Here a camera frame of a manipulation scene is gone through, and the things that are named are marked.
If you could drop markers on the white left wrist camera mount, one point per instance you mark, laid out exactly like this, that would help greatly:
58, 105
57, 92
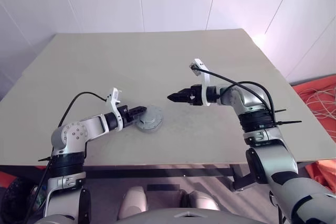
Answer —
114, 98

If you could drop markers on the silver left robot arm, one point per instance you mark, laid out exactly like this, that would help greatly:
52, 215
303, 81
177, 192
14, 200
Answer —
76, 132

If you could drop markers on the grey robot torso edge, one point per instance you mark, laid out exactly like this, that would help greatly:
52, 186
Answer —
183, 218

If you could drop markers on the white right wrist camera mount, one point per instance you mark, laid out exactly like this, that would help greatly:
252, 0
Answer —
206, 79

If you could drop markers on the black table frame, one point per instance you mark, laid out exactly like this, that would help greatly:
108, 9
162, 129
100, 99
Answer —
157, 172

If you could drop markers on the grey ribbed motor lid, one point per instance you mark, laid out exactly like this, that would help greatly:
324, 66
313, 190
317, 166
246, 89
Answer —
153, 113

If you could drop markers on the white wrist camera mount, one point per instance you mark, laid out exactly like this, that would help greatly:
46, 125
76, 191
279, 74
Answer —
206, 79
114, 98

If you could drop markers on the black zip tie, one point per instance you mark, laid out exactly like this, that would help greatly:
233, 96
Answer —
44, 159
291, 122
280, 110

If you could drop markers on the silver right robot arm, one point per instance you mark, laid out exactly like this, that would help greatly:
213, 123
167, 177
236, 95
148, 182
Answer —
249, 100

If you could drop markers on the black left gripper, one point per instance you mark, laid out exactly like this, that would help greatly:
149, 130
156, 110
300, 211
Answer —
126, 116

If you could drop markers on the beige rounded shape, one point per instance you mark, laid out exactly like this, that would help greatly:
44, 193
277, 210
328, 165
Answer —
204, 200
134, 201

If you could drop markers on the orange fabric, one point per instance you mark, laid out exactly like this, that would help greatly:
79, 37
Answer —
302, 90

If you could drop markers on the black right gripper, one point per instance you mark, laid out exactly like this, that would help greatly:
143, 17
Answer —
197, 91

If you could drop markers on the red cloth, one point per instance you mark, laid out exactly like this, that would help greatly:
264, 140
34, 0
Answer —
6, 179

